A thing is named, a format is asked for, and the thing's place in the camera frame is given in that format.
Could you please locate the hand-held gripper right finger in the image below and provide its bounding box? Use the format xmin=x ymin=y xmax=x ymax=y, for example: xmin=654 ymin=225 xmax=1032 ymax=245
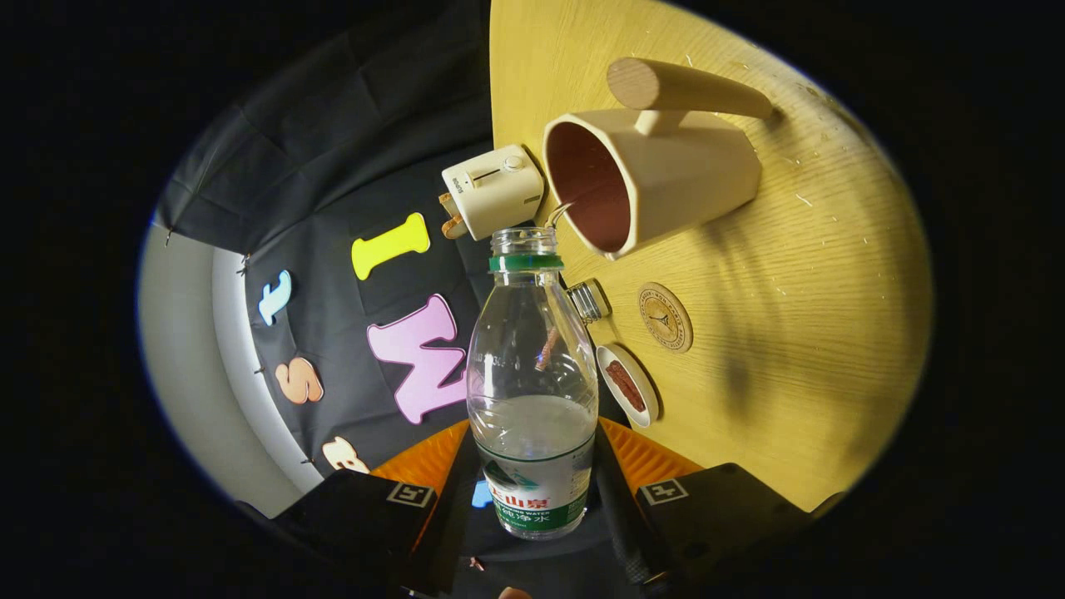
xmin=595 ymin=418 xmax=820 ymax=592

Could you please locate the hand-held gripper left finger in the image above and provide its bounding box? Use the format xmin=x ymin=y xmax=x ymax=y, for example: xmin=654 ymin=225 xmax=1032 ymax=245
xmin=270 ymin=418 xmax=483 ymax=596

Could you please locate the clear plastic bottle green label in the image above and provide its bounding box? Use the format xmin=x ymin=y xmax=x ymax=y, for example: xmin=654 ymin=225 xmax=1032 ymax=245
xmin=466 ymin=226 xmax=600 ymax=542

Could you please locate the round brown coaster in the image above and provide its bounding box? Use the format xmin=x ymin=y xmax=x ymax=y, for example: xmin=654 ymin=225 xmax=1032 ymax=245
xmin=638 ymin=282 xmax=694 ymax=354

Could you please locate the cream cup with wooden handle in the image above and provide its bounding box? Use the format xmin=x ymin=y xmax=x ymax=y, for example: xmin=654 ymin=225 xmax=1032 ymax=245
xmin=542 ymin=57 xmax=775 ymax=261

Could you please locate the white round plate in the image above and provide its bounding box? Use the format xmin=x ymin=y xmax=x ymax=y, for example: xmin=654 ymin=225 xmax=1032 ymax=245
xmin=596 ymin=344 xmax=661 ymax=429

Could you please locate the brown sausage piece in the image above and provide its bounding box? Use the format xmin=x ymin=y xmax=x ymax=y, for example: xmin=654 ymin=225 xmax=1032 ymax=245
xmin=605 ymin=359 xmax=646 ymax=413

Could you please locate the small glass jar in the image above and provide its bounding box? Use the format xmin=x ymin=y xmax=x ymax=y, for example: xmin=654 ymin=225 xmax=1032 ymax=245
xmin=567 ymin=280 xmax=612 ymax=325

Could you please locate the wooden table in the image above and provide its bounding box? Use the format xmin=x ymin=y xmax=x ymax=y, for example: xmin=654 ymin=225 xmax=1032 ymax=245
xmin=489 ymin=0 xmax=933 ymax=512

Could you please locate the white toaster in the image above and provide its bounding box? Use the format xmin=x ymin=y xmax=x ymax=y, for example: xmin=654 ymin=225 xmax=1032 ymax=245
xmin=441 ymin=145 xmax=546 ymax=242

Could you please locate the black backdrop cloth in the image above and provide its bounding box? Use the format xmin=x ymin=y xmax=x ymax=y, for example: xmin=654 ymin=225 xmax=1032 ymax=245
xmin=154 ymin=0 xmax=600 ymax=500

